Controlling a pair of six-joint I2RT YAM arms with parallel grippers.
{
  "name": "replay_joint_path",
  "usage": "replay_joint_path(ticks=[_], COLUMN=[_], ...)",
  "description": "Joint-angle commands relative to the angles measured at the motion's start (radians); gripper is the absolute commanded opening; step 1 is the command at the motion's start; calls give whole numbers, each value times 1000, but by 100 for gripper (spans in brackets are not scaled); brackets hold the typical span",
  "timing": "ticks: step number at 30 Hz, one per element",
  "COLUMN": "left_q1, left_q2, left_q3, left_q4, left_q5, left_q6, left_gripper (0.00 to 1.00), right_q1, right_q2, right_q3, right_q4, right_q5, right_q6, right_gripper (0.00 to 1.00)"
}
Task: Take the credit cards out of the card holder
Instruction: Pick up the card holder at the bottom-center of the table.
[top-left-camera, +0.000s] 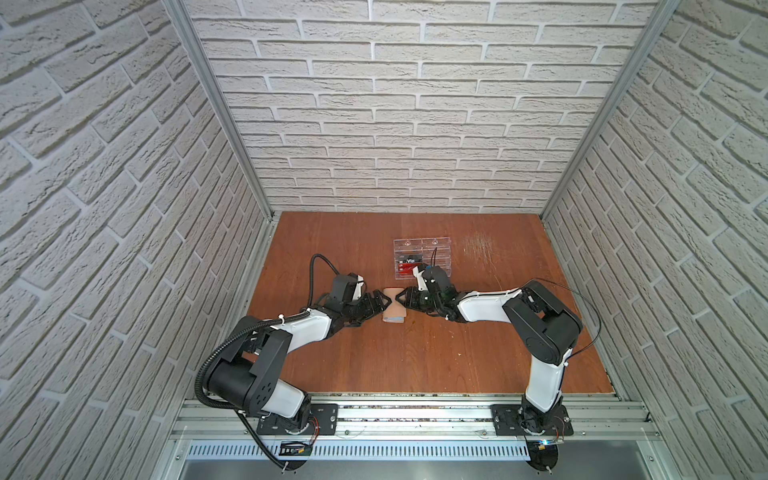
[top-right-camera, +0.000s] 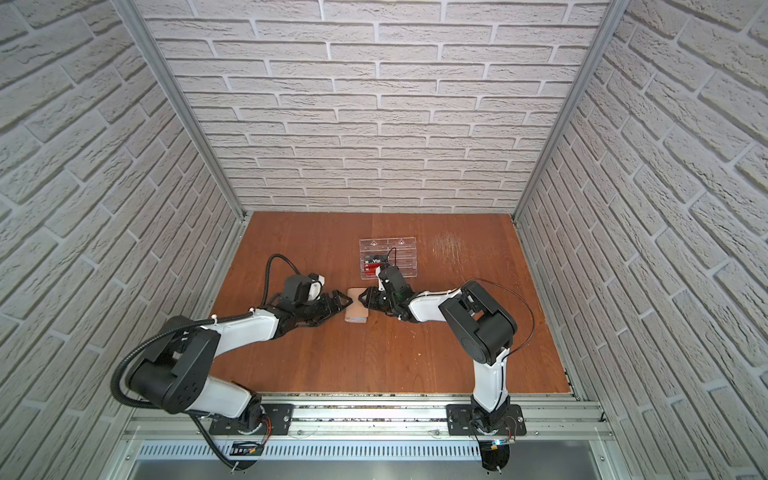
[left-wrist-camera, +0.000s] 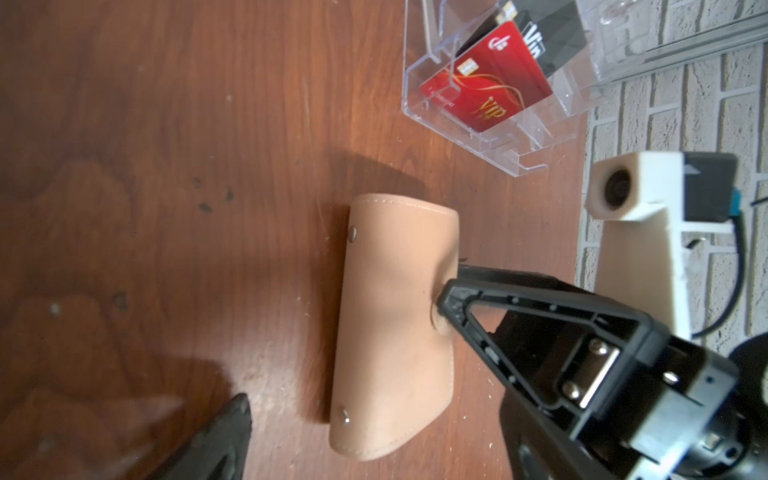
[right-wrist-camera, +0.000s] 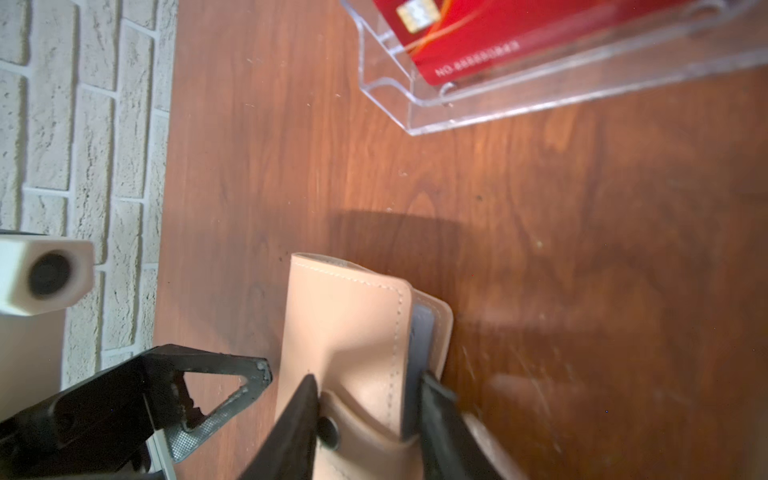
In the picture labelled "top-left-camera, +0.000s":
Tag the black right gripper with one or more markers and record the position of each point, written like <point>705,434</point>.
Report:
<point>410,300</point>

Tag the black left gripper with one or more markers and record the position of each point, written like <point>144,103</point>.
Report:
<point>366,303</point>

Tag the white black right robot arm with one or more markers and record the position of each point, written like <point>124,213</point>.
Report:
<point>546,326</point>

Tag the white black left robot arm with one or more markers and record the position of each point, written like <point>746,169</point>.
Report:
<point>243,373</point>

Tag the red VIP card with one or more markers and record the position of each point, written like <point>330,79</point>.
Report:
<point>405,269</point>

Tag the clear acrylic card organizer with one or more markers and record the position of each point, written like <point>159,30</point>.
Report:
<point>429,251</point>

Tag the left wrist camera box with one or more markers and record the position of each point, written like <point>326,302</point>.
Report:
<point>347,288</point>

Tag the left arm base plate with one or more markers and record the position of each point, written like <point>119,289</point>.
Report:
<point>316,417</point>

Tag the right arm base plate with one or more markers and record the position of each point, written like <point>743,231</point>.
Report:
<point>518,420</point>

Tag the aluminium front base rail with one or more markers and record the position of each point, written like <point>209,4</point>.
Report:
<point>412,427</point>

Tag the aluminium left frame rail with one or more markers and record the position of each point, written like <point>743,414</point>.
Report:
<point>190,40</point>

